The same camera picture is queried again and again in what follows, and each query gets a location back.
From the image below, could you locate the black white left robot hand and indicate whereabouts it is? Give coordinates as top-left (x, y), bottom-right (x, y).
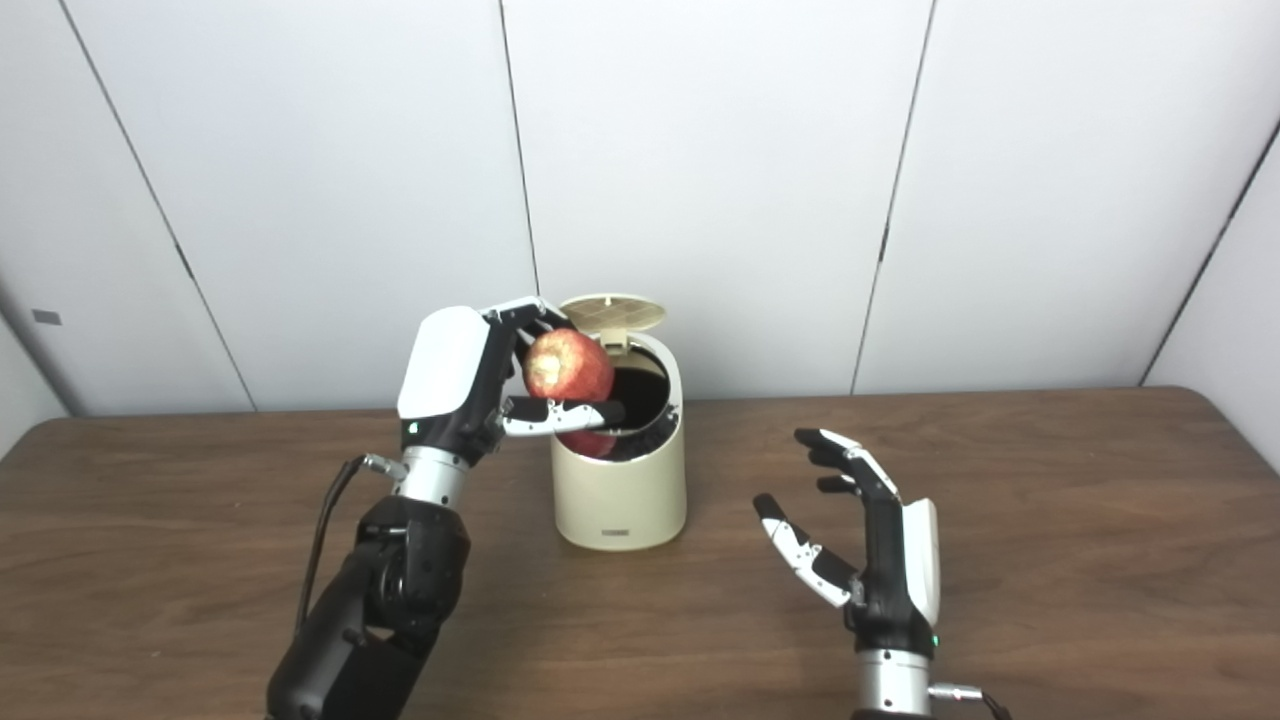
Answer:
top-left (397, 296), bottom-right (627, 469)

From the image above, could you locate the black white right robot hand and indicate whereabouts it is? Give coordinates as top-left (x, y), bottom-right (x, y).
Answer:
top-left (752, 428), bottom-right (942, 661)

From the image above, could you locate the red apple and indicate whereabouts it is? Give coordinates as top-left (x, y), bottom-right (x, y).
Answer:
top-left (523, 328), bottom-right (616, 404)

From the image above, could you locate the round cream bin lid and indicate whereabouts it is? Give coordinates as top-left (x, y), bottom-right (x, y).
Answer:
top-left (558, 293), bottom-right (668, 351)

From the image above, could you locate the cream-colored cylindrical bin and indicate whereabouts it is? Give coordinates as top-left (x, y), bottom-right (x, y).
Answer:
top-left (549, 330), bottom-right (688, 552)

